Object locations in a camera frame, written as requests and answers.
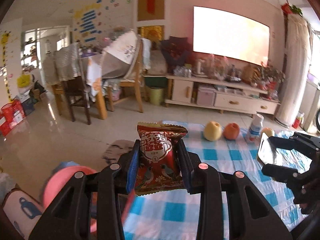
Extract white orange-print table cloth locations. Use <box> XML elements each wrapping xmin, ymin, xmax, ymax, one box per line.
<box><xmin>82</xmin><ymin>54</ymin><xmax>105</xmax><ymax>103</ymax></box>

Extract white grey draped cloth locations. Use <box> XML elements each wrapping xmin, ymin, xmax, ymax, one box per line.
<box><xmin>100</xmin><ymin>29</ymin><xmax>140</xmax><ymax>79</ymax></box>

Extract gold red wall hanging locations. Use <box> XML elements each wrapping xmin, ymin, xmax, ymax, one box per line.
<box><xmin>137</xmin><ymin>0</ymin><xmax>165</xmax><ymax>22</ymax></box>

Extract white yogurt bottle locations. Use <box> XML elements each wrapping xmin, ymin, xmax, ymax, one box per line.
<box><xmin>247</xmin><ymin>114</ymin><xmax>265</xmax><ymax>142</ymax></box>

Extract light wooden chair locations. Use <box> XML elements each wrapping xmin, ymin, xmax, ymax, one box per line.
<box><xmin>100</xmin><ymin>37</ymin><xmax>153</xmax><ymax>113</ymax></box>

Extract blue yellow wall stickers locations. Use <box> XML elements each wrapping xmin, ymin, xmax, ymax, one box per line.
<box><xmin>71</xmin><ymin>0</ymin><xmax>132</xmax><ymax>45</ymax></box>

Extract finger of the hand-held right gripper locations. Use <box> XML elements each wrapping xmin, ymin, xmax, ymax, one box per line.
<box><xmin>262</xmin><ymin>163</ymin><xmax>304</xmax><ymax>188</ymax></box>
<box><xmin>267</xmin><ymin>131</ymin><xmax>320</xmax><ymax>153</ymax></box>

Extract cream curtain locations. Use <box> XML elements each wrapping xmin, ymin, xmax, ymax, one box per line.
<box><xmin>275</xmin><ymin>15</ymin><xmax>313</xmax><ymax>128</ymax></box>

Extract beige blue-printed stool cover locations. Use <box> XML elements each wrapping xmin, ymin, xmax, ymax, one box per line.
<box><xmin>0</xmin><ymin>189</ymin><xmax>44</xmax><ymax>240</ymax></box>

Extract red flower decoration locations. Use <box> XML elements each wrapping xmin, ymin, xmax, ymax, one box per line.
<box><xmin>281</xmin><ymin>1</ymin><xmax>303</xmax><ymax>17</ymax></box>

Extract dark blue flower bouquet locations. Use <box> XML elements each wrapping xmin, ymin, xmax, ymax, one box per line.
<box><xmin>160</xmin><ymin>36</ymin><xmax>192</xmax><ymax>73</ymax></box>

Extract pink plastic bin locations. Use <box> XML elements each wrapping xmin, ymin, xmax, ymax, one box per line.
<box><xmin>41</xmin><ymin>162</ymin><xmax>137</xmax><ymax>233</ymax></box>

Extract grey lace chair cover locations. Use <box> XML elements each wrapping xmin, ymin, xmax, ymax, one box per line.
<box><xmin>44</xmin><ymin>42</ymin><xmax>84</xmax><ymax>85</ymax></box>

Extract silver foil packet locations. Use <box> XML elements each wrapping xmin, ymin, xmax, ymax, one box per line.
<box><xmin>257</xmin><ymin>132</ymin><xmax>313</xmax><ymax>167</ymax></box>

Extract red patterned snack packet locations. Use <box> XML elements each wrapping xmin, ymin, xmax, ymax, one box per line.
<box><xmin>134</xmin><ymin>122</ymin><xmax>188</xmax><ymax>197</ymax></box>

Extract cream TV cabinet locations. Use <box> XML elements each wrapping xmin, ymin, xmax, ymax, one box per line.
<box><xmin>165</xmin><ymin>74</ymin><xmax>280</xmax><ymax>118</ymax></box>

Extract white ink-patterned cushion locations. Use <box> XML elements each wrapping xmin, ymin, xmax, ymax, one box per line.
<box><xmin>102</xmin><ymin>140</ymin><xmax>137</xmax><ymax>167</ymax></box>

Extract gold framed picture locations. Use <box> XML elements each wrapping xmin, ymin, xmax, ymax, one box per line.
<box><xmin>137</xmin><ymin>25</ymin><xmax>165</xmax><ymax>40</ymax></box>

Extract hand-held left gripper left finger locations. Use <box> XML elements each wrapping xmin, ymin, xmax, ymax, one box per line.
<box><xmin>29</xmin><ymin>139</ymin><xmax>140</xmax><ymax>240</ymax></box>

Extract green waste bin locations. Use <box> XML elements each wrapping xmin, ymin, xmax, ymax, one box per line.
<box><xmin>147</xmin><ymin>85</ymin><xmax>165</xmax><ymax>106</ymax></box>

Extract dark wooden chair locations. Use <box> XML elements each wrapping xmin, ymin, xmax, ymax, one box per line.
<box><xmin>51</xmin><ymin>75</ymin><xmax>92</xmax><ymax>125</ymax></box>

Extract pink storage box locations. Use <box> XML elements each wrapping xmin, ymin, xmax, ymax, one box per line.
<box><xmin>196</xmin><ymin>84</ymin><xmax>216</xmax><ymax>105</ymax></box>

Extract yellow apple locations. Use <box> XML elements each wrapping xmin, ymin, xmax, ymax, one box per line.
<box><xmin>261</xmin><ymin>127</ymin><xmax>275</xmax><ymax>138</ymax></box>
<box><xmin>203</xmin><ymin>121</ymin><xmax>222</xmax><ymax>142</ymax></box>

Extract yellow bag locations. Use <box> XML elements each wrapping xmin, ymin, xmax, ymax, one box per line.
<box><xmin>17</xmin><ymin>74</ymin><xmax>33</xmax><ymax>88</ymax></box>

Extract television screen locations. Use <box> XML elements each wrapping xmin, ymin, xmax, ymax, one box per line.
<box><xmin>192</xmin><ymin>6</ymin><xmax>271</xmax><ymax>65</ymax></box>

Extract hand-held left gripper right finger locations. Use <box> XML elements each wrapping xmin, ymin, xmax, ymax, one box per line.
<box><xmin>176</xmin><ymin>139</ymin><xmax>293</xmax><ymax>240</ymax></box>

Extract beige pillow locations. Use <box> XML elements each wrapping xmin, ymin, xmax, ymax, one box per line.
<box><xmin>149</xmin><ymin>50</ymin><xmax>168</xmax><ymax>75</ymax></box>

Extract blue white checked tablecloth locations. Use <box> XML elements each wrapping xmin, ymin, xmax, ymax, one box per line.
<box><xmin>122</xmin><ymin>120</ymin><xmax>320</xmax><ymax>240</ymax></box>

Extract red apple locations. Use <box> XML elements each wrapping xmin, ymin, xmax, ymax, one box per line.
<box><xmin>223</xmin><ymin>122</ymin><xmax>240</xmax><ymax>140</ymax></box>

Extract white appliance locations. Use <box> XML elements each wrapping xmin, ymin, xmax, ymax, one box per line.
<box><xmin>299</xmin><ymin>80</ymin><xmax>320</xmax><ymax>133</ymax></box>

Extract artificial flowers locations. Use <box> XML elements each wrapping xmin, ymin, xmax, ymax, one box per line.
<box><xmin>257</xmin><ymin>62</ymin><xmax>285</xmax><ymax>90</ymax></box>

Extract giraffe height chart sticker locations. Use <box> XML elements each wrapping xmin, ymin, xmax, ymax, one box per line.
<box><xmin>0</xmin><ymin>31</ymin><xmax>15</xmax><ymax>103</ymax></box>

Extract display shelf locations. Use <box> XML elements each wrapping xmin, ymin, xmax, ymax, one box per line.
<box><xmin>21</xmin><ymin>29</ymin><xmax>42</xmax><ymax>73</ymax></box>

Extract red gift boxes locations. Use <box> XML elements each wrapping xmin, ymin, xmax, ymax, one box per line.
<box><xmin>0</xmin><ymin>99</ymin><xmax>27</xmax><ymax>137</ymax></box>

